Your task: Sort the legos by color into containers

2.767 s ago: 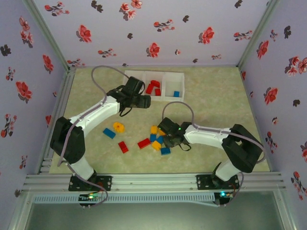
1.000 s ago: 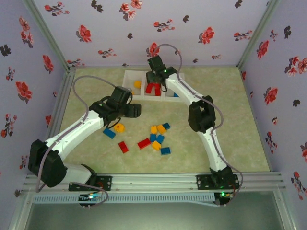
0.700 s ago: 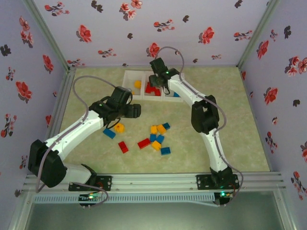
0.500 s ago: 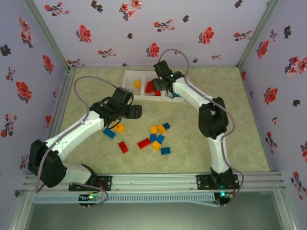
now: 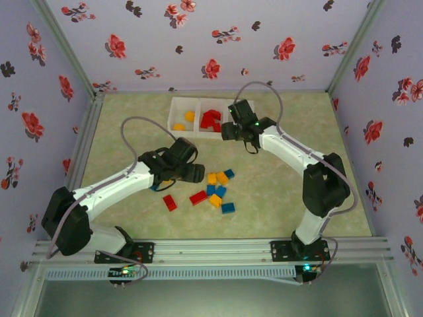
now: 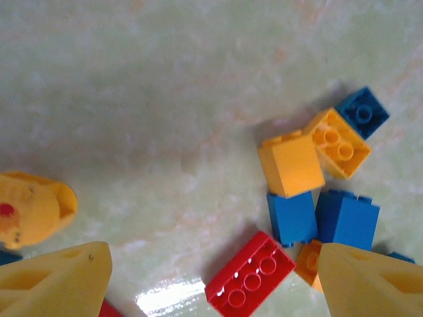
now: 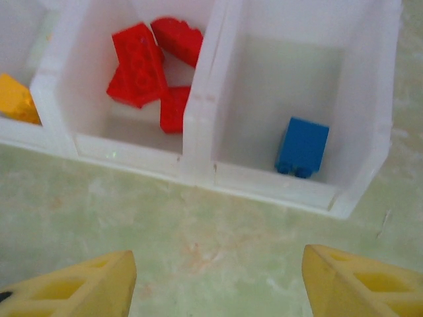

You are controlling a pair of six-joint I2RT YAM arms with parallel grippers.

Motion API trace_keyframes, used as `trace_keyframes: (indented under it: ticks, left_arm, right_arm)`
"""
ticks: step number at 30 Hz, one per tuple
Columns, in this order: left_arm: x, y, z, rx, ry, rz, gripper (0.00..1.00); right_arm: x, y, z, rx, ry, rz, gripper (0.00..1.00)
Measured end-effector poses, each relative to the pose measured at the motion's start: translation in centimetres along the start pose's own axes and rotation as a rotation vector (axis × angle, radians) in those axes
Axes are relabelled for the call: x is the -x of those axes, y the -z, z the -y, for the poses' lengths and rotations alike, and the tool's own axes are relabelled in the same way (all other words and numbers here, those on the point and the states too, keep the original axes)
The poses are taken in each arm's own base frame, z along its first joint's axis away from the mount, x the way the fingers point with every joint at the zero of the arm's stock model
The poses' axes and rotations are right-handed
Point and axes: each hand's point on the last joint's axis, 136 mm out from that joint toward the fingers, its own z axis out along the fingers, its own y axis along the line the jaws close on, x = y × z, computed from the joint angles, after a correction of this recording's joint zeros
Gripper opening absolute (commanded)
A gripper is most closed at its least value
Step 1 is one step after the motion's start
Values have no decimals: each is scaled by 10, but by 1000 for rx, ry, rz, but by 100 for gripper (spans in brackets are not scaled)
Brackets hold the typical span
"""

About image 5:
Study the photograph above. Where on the yellow round lego piece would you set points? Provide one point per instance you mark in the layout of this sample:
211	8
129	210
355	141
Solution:
166	181

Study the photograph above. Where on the red arched lego brick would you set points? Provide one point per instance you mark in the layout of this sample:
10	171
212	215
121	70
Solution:
205	123

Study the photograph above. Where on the blue long lego brick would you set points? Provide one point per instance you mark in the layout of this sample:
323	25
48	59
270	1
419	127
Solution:
154	188

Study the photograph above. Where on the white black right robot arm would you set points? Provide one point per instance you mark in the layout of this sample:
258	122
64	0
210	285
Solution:
287	145

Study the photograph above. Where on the white plastic bin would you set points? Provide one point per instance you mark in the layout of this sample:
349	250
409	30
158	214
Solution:
206	104
250	103
175	109

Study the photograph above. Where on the small controller circuit board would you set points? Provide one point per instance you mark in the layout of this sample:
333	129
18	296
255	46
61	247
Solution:
310	269
124	272

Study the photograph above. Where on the aluminium side rail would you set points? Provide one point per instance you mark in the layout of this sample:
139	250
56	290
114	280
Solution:
87	132

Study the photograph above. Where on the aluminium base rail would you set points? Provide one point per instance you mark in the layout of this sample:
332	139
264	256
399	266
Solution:
211	251

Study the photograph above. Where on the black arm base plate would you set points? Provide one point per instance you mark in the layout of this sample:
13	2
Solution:
279	252
147	252

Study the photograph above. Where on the aluminium corner post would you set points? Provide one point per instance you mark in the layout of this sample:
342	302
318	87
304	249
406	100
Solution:
67	49
351	49

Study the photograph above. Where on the aluminium frame beam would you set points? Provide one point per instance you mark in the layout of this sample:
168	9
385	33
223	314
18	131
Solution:
29	290
395	297

